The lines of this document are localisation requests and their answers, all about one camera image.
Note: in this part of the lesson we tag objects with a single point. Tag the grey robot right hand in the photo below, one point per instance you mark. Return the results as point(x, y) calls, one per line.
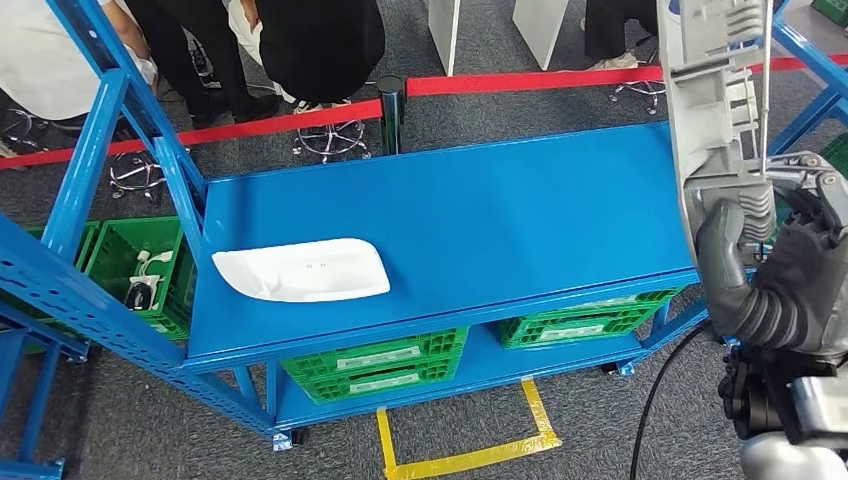
point(795, 311)

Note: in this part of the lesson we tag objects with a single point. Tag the silver plastic wheel cover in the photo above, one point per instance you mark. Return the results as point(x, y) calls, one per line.
point(702, 99)

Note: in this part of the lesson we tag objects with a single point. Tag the white plastic cover part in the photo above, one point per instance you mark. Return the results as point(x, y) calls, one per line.
point(305, 272)

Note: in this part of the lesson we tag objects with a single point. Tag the white plastic connector part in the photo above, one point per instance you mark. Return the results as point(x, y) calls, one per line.
point(156, 258)

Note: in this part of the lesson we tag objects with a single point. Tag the white black plastic part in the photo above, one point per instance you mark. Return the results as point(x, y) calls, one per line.
point(142, 295)

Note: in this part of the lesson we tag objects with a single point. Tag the chrome stool base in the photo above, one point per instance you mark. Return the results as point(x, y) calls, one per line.
point(329, 140)
point(136, 173)
point(641, 89)
point(23, 132)

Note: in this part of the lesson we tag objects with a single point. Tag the yellow floor tape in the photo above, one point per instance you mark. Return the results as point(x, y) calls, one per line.
point(543, 417)

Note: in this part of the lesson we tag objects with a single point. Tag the person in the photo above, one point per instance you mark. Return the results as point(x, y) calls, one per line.
point(609, 26)
point(318, 46)
point(172, 53)
point(46, 60)

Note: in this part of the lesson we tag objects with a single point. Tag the red barrier belt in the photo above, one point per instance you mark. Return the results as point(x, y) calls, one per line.
point(265, 126)
point(530, 81)

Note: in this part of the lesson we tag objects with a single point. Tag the white desk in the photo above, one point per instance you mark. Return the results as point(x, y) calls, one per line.
point(442, 33)

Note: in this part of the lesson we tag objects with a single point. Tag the black barrier post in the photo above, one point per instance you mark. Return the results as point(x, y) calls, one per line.
point(391, 119)

